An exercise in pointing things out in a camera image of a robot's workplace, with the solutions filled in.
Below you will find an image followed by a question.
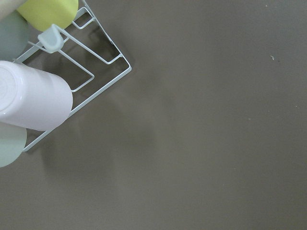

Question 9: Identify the yellow cup on rack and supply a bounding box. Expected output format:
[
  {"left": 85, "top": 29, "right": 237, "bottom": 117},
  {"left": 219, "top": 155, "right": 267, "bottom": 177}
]
[{"left": 17, "top": 0, "right": 79, "bottom": 32}]

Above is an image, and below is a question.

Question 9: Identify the pink cup on rack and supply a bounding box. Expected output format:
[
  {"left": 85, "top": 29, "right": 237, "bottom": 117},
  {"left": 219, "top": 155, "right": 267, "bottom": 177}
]
[{"left": 0, "top": 61, "right": 73, "bottom": 131}]

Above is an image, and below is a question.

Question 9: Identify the grey cup on rack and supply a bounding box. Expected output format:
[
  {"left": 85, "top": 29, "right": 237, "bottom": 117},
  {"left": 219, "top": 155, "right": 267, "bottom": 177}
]
[{"left": 0, "top": 11, "right": 30, "bottom": 61}]

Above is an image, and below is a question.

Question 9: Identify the mint cup on rack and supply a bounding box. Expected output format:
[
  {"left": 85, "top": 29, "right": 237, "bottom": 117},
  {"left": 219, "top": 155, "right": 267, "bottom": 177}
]
[{"left": 0, "top": 123, "right": 27, "bottom": 167}]

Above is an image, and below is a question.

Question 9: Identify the white wire cup rack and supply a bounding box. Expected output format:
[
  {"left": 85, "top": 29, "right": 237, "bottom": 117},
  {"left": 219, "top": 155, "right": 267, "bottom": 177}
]
[{"left": 13, "top": 0, "right": 132, "bottom": 153}]

